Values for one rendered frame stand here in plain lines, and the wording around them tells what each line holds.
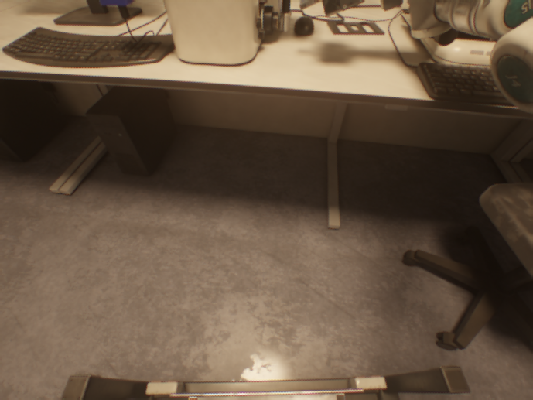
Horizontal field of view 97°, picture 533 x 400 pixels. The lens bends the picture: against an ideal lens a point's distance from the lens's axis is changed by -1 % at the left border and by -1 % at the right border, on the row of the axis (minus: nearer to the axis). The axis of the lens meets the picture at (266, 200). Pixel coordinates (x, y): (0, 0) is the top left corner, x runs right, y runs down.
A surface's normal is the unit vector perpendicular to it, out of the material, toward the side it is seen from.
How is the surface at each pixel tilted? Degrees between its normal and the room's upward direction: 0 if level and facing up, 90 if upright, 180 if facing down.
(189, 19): 91
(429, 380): 90
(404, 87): 0
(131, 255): 0
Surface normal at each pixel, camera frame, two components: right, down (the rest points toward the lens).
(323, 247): 0.00, -0.62
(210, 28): -0.15, 0.79
